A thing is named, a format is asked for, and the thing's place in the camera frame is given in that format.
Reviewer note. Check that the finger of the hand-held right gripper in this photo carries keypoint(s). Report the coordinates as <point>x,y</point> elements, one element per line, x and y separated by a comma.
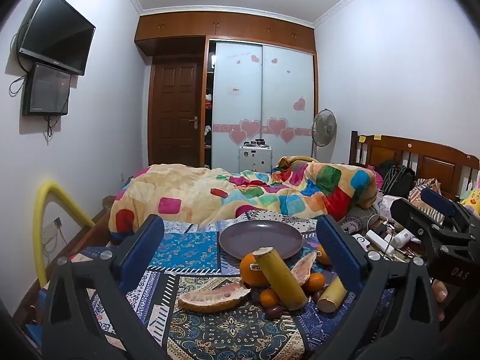
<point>437,199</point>
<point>412,213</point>

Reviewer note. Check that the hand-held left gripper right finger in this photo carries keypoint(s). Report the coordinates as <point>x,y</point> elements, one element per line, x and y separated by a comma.
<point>337,247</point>

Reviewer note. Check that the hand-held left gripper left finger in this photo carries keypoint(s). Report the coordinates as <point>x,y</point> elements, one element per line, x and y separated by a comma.
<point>140,247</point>

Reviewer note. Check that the small orange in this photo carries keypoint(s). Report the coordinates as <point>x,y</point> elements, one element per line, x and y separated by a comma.
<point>270,297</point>
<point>315,282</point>
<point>323,257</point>

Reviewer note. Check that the small pomelo segment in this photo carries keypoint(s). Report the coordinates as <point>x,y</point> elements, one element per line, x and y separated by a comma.
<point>302,270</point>

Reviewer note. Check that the short sugarcane piece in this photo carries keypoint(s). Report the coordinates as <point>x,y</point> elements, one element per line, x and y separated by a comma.
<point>332,294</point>

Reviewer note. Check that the long sugarcane piece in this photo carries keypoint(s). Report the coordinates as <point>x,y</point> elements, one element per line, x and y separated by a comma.
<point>281,281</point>

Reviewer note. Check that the purple round plate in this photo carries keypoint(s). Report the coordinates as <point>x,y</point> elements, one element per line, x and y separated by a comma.
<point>258,240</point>

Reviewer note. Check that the long pomelo segment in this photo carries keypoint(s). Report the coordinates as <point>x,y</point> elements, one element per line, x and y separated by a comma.
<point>210,300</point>

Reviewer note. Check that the large orange with sticker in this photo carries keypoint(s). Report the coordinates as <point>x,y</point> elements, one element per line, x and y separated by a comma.
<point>250,274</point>

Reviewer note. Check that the person's right hand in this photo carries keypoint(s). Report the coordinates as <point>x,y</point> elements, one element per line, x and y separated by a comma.
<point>439,294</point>

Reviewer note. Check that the striped pink cloth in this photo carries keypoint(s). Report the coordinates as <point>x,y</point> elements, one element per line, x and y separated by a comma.
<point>422,193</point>

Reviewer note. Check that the white power adapter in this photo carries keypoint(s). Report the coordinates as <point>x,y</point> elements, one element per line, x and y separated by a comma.
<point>362,242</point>

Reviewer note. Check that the yellow plush toy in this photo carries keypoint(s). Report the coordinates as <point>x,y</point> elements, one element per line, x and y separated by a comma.
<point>473,199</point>

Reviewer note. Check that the black striped bag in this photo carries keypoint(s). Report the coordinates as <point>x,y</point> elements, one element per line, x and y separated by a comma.
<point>397,180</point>

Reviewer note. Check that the wooden bed headboard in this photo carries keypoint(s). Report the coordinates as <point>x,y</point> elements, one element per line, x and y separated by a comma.
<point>431,161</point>

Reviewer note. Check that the white handheld device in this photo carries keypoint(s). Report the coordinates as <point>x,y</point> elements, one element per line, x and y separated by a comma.
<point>378,245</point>

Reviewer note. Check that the patterned patchwork bedsheet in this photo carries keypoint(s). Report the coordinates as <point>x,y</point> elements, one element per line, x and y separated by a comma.
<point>187,251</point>

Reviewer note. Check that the dark brown date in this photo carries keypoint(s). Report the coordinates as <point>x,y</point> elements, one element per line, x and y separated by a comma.
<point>318,295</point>
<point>274,312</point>

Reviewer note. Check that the colourful checked blanket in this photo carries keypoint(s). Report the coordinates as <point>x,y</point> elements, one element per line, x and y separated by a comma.
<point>180,191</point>

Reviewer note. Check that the yellow foam tube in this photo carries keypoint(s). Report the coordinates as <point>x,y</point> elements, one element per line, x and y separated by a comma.
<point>37,232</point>

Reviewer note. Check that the standing electric fan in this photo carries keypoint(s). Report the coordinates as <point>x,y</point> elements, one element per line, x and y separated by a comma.
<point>324,127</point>

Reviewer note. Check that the white hard case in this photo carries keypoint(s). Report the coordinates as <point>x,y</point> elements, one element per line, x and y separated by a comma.
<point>255,157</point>

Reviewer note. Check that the brown wooden door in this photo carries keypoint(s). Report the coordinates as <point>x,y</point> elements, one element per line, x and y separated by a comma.
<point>176,108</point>

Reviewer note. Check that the frosted sliding wardrobe door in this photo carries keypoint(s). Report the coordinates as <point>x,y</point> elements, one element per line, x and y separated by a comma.
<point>236,101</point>
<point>287,90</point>

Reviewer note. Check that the wooden wardrobe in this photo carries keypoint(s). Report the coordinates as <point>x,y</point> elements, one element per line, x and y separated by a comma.
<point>225,26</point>

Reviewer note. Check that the white wall socket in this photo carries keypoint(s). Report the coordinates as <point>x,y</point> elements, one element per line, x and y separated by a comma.
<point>52,228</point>

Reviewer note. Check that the black wall-mounted box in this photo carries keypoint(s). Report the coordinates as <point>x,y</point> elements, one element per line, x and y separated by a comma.
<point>47,90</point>

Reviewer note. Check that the wall-mounted black television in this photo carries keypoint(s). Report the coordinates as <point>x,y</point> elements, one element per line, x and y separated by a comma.
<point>56,33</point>

